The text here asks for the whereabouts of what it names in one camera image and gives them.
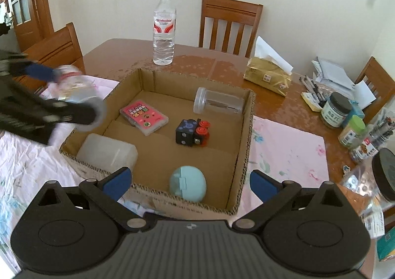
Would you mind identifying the yellow sticky notes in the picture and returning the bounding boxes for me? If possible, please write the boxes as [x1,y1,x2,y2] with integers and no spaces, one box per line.
[301,92,323,112]

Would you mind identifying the wooden door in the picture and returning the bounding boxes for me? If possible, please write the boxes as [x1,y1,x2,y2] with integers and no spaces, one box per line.
[6,0,56,51]

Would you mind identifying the bundle of pens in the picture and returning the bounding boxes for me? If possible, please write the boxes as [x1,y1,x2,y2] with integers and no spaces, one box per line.
[299,77,328,107]

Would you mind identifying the stack of papers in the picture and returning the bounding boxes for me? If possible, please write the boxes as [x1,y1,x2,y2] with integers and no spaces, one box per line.
[311,57,355,91]

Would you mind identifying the pink floral cloth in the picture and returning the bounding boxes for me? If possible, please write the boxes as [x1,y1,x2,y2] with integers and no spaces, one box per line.
[0,77,329,267]

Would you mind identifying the large clear jar black lid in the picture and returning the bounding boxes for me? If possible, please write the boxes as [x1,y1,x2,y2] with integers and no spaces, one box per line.
[342,148,395,236]

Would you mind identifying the clear pen holder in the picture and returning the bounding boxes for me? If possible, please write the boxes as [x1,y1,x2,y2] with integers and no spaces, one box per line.
[350,109,395,164]

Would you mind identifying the pink card case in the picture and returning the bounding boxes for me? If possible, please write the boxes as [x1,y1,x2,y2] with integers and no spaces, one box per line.
[120,99,169,137]

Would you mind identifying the clear plastic jar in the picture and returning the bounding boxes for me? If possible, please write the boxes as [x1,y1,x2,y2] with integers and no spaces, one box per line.
[193,87,245,115]

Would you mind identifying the dark-lid glass jar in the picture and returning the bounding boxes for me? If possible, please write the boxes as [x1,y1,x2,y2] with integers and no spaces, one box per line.
[320,92,353,129]

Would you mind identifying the small white box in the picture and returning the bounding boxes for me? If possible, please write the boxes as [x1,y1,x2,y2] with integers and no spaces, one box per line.
[364,209,386,239]

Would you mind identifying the wooden chair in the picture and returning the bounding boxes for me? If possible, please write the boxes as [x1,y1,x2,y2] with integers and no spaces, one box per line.
[198,0,264,58]
[14,22,86,91]
[355,57,395,116]

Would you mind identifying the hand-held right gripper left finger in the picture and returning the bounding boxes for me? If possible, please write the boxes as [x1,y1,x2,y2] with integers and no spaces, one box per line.
[35,167,148,233]

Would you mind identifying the cardboard box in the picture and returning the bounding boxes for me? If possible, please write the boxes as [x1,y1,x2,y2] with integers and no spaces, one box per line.
[59,67,257,215]

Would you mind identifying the green and white box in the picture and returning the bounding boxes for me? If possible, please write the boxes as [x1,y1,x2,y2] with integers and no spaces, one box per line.
[376,234,395,262]

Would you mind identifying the green-lid small jar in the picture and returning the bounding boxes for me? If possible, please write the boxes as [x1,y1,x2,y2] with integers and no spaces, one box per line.
[338,115,366,147]

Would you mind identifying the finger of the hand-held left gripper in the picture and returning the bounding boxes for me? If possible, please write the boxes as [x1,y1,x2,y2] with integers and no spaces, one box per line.
[12,61,63,83]
[40,98,100,127]

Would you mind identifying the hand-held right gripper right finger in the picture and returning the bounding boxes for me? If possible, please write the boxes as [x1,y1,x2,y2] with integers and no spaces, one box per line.
[232,169,344,233]

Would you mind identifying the clear water bottle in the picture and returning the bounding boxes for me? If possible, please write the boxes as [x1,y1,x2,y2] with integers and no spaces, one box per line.
[152,0,177,65]

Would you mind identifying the clear red-label spice jar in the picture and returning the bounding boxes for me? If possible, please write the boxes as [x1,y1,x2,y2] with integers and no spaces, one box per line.
[52,64,107,127]

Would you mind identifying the teal round case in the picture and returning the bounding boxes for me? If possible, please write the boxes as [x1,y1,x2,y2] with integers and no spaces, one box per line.
[169,165,207,204]

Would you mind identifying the white square plastic bottle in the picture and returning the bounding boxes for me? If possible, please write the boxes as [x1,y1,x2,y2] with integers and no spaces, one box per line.
[77,133,138,176]

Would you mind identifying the gold tissue pack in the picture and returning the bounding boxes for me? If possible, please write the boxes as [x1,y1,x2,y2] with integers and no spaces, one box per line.
[243,36,294,98]

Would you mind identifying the black toy block red caps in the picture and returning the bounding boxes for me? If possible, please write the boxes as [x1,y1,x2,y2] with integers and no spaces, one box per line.
[175,118,212,147]

